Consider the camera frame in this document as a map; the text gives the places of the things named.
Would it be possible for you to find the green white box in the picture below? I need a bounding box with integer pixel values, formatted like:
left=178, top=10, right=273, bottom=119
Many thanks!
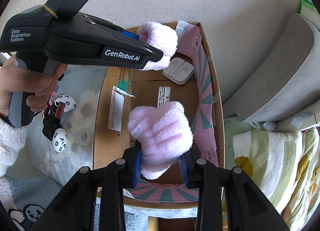
left=299, top=0, right=317, bottom=18

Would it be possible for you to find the grey cushion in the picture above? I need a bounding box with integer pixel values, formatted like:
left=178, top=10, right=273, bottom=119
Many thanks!
left=222, top=13, right=320, bottom=124

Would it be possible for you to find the pink fluffy sock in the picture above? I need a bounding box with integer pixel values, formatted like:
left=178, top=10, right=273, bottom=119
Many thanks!
left=127, top=101, right=194, bottom=180
left=137, top=21, right=179, bottom=71

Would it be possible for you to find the white earphone case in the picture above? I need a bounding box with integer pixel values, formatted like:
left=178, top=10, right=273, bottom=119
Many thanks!
left=162, top=57, right=195, bottom=86

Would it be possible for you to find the clear tape roll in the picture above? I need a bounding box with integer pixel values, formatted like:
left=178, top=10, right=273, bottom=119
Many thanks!
left=76, top=131, right=92, bottom=144

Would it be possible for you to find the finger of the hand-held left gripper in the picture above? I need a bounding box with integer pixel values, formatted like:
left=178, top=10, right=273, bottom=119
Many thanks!
left=99, top=42, right=164, bottom=70
left=79, top=13, right=153, bottom=51

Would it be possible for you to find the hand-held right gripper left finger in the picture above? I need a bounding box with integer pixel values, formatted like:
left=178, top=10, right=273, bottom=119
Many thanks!
left=41, top=141, right=143, bottom=231

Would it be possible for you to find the cardboard box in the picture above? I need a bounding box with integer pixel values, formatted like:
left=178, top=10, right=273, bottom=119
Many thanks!
left=92, top=21, right=225, bottom=219

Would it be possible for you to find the black scrunchie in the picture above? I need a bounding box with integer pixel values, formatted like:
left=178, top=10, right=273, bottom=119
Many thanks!
left=42, top=106, right=63, bottom=138

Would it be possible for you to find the person's left hand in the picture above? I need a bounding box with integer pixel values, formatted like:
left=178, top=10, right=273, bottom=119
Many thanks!
left=0, top=58, right=68, bottom=119

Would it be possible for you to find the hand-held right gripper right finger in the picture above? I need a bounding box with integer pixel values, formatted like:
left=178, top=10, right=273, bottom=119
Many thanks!
left=178, top=149, right=293, bottom=231

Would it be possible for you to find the pale blue floral cloth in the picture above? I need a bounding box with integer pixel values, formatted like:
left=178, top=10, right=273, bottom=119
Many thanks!
left=15, top=66, right=108, bottom=186

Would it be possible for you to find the green striped floral blanket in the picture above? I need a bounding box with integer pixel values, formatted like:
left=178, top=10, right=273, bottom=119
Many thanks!
left=224, top=113, right=320, bottom=231

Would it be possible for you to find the blue plush panda blanket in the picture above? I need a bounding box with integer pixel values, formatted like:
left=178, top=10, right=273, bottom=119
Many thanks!
left=0, top=173, right=100, bottom=231

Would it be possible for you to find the white black spotted hair tie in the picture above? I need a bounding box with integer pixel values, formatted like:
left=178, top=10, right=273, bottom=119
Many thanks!
left=51, top=128, right=68, bottom=153
left=54, top=95, right=76, bottom=112

